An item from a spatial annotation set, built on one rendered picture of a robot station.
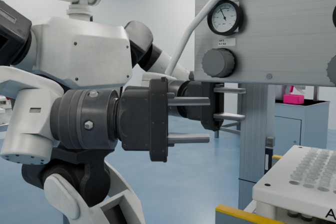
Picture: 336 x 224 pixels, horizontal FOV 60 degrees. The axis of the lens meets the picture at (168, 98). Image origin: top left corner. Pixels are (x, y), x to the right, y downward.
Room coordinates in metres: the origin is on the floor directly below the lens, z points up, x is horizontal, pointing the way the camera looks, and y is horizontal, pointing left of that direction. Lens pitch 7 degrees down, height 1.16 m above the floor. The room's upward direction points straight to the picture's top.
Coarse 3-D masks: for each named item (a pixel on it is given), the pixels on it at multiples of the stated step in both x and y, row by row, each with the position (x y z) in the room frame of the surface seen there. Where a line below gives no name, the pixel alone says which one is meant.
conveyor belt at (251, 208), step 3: (252, 201) 0.48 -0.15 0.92; (255, 201) 0.47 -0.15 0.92; (249, 204) 0.47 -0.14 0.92; (252, 204) 0.46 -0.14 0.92; (255, 204) 0.46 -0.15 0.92; (246, 207) 0.46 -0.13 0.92; (249, 207) 0.45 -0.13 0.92; (252, 207) 0.45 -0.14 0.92; (255, 207) 0.45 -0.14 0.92; (243, 210) 0.45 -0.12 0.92; (246, 210) 0.44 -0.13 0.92; (249, 210) 0.44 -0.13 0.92; (252, 210) 0.44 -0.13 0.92; (255, 210) 0.44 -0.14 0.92
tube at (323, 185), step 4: (320, 180) 0.36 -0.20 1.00; (324, 180) 0.36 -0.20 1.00; (320, 184) 0.36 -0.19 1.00; (324, 184) 0.35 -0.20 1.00; (328, 184) 0.35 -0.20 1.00; (320, 188) 0.35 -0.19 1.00; (324, 188) 0.35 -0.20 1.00; (328, 188) 0.35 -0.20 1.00; (316, 220) 0.36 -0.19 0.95; (320, 220) 0.35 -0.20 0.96; (324, 220) 0.35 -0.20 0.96
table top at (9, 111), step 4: (4, 108) 1.85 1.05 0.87; (8, 108) 1.85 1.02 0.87; (8, 112) 1.70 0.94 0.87; (4, 116) 1.57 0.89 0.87; (8, 116) 1.57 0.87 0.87; (8, 120) 1.45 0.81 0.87; (0, 124) 1.36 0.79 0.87; (4, 124) 1.37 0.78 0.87; (0, 128) 1.35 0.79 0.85; (4, 128) 1.37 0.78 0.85
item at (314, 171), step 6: (318, 156) 0.46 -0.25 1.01; (324, 156) 0.46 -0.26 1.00; (330, 156) 0.46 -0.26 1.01; (318, 162) 0.43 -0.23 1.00; (324, 162) 0.45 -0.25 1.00; (330, 162) 0.43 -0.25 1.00; (312, 168) 0.41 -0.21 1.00; (318, 168) 0.40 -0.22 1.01; (324, 168) 0.40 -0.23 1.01; (330, 168) 0.40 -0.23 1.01; (306, 174) 0.38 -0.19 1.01; (312, 174) 0.39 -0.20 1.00; (318, 174) 0.40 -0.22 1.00; (324, 174) 0.38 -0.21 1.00; (330, 174) 0.39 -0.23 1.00; (330, 180) 0.37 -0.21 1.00
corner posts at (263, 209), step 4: (256, 204) 0.37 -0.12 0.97; (260, 204) 0.36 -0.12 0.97; (264, 204) 0.36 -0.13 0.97; (268, 204) 0.36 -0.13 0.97; (256, 208) 0.37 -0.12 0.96; (260, 208) 0.36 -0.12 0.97; (264, 208) 0.36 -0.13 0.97; (268, 208) 0.36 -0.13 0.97; (272, 208) 0.36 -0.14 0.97; (276, 208) 0.36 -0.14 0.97; (256, 212) 0.37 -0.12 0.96; (260, 212) 0.36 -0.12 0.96; (264, 212) 0.36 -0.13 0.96; (268, 212) 0.36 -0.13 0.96; (272, 212) 0.36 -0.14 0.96; (276, 212) 0.36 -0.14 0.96; (264, 216) 0.36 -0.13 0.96; (268, 216) 0.36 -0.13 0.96; (272, 216) 0.36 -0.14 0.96; (276, 216) 0.36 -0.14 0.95
